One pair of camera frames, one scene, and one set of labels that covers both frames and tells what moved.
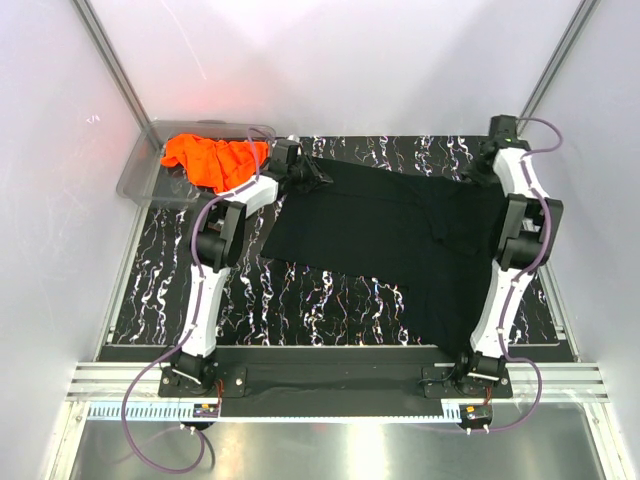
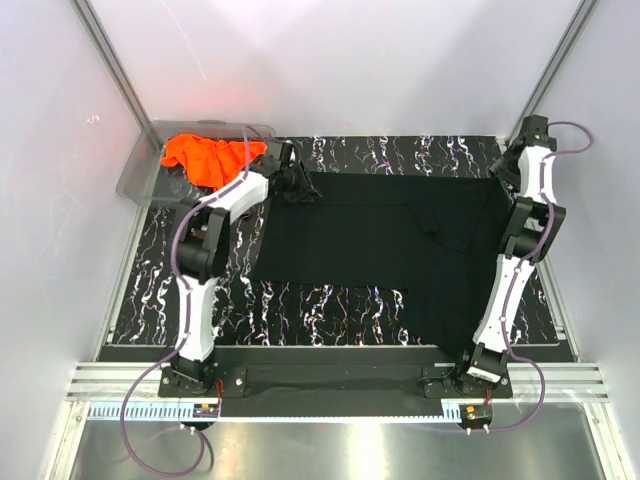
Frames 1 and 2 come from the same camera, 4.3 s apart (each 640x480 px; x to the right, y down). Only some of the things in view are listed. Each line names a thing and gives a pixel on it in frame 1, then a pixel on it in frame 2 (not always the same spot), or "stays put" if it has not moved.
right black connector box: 474,416 stays put
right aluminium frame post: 578,22 stays put
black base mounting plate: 333,381 stays put
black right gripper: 475,177 to 500,165
